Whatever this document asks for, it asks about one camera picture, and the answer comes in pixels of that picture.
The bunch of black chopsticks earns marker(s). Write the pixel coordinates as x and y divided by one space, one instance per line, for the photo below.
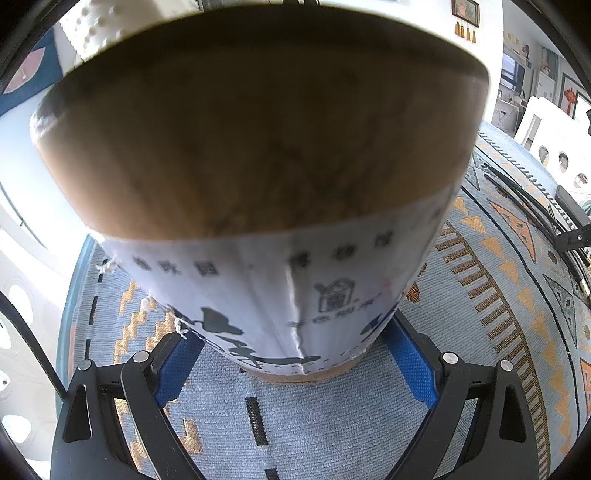
519 196

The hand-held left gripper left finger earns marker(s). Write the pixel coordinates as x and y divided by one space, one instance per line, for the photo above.
173 374

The blue fridge cover cloth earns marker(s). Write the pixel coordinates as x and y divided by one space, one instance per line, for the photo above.
51 69

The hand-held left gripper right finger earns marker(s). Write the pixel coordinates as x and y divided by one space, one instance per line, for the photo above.
411 364

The orange hanging tassels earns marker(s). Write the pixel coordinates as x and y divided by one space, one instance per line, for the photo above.
464 31

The small framed flower picture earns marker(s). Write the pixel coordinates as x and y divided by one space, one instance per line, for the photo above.
466 10

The white cutout-back chair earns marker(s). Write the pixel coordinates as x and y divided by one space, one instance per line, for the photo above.
549 124
27 258

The bamboo utensil holder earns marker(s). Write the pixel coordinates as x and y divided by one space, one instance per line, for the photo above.
254 138

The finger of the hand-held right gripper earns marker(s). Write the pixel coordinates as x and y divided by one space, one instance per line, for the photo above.
575 240

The patterned woven table runner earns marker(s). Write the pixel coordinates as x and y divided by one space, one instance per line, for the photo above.
323 424

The white dotted rice paddle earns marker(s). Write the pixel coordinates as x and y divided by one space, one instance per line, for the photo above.
87 27

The framed red flower picture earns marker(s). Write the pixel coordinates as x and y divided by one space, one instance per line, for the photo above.
572 97

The black smartphone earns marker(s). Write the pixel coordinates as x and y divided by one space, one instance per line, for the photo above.
570 205

